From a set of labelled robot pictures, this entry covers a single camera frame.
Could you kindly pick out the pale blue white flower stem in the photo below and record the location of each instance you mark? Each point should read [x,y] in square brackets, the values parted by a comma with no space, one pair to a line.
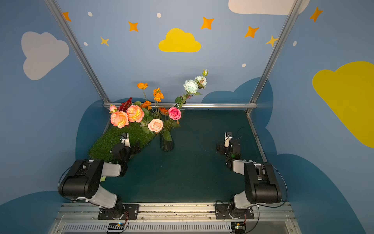
[192,88]

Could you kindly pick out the magenta rose stem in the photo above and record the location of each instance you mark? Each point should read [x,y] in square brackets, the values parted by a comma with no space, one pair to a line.
[174,115]

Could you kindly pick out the aluminium frame left post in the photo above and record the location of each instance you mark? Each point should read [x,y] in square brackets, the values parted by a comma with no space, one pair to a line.
[73,41]

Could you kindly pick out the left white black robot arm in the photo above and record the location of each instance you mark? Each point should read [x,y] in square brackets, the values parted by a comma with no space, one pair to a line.
[82,182]

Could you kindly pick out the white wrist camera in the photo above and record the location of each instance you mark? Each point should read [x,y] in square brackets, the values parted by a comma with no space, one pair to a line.
[124,139]
[228,138]

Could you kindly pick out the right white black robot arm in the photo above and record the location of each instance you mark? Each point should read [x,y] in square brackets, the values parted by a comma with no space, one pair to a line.
[261,186]

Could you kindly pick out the orange gerbera flower stem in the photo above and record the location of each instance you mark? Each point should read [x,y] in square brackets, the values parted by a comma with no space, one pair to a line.
[163,111]

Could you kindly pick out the aluminium frame right post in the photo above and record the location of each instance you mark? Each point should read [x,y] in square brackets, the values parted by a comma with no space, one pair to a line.
[285,31]

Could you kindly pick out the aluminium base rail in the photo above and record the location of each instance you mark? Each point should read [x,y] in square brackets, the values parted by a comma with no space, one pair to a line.
[175,218]

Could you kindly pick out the dark red flower stem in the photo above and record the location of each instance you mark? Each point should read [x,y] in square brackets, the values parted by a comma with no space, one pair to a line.
[124,106]

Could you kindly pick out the peach pink rose stem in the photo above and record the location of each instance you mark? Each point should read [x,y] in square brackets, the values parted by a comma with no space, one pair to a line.
[155,125]

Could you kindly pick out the aluminium frame post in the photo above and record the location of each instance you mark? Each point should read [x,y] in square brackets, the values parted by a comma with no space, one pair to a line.
[285,31]
[73,41]

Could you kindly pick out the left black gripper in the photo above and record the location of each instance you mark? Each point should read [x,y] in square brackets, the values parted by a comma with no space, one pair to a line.
[133,149]

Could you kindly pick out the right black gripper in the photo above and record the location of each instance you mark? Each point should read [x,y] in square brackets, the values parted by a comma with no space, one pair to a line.
[221,148]

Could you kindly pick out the green artificial grass mat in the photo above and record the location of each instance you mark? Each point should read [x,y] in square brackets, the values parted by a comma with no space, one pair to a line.
[101,149]

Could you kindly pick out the orange poppy flower stem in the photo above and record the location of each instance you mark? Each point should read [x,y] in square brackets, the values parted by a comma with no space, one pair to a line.
[157,97]

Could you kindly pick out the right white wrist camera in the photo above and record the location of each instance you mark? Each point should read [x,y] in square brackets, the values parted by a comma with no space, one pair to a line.
[228,138]

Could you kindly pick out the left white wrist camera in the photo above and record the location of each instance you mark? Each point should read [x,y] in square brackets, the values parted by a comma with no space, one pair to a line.
[124,139]

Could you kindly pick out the dark glass vase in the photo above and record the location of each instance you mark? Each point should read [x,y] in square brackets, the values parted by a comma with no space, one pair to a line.
[166,142]

